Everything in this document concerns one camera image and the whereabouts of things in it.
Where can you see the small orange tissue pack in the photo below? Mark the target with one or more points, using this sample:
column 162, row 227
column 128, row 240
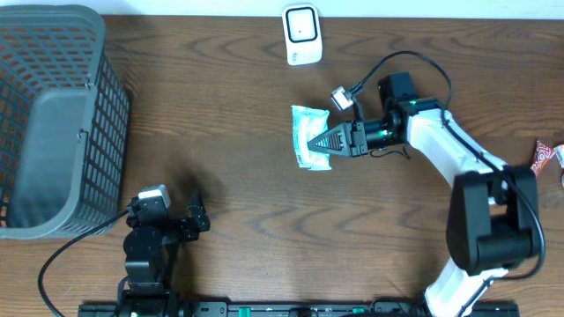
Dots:
column 559, row 153

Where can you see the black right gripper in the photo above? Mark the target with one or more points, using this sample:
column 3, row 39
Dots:
column 352, row 139

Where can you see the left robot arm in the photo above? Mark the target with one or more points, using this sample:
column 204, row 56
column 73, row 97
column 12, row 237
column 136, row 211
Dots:
column 151, row 250

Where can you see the grey plastic mesh basket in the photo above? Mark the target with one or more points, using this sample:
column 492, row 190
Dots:
column 64, row 120

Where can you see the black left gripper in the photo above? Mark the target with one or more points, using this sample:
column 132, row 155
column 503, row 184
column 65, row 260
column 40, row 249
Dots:
column 189, row 232

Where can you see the red orange snack packet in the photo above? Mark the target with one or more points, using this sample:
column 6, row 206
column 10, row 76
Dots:
column 541, row 157

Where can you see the white barcode scanner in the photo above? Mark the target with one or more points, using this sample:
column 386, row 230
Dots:
column 304, row 43

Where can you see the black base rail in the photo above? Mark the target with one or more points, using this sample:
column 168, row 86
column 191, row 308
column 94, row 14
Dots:
column 223, row 309

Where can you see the teal wet wipes pack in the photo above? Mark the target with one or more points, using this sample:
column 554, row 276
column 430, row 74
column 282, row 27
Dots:
column 309, row 123

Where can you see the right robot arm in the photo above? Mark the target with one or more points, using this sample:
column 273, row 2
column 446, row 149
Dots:
column 493, row 222

